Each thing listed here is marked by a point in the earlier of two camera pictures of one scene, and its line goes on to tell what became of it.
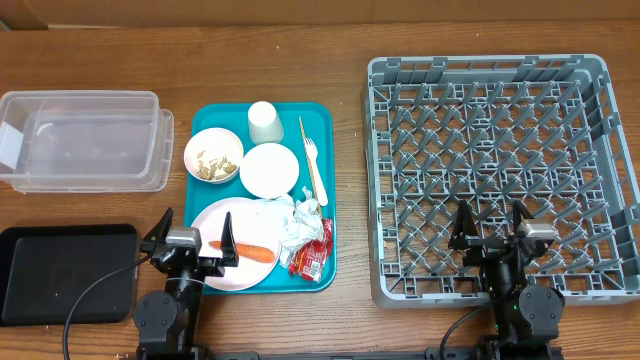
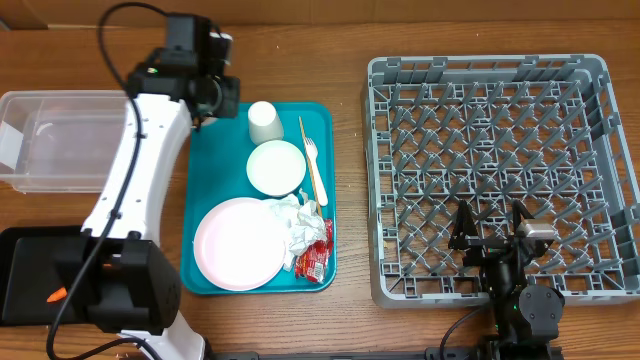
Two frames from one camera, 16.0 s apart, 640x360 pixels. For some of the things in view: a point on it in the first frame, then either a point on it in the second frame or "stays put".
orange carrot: [256, 253] → [57, 295]
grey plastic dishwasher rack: [548, 130] stays put
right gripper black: [467, 228] stays put
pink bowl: [213, 155] → [209, 120]
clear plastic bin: [88, 141] stays put
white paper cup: [264, 123] stays put
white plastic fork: [312, 155] stays put
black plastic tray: [45, 269] stays put
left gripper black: [216, 267] → [232, 108]
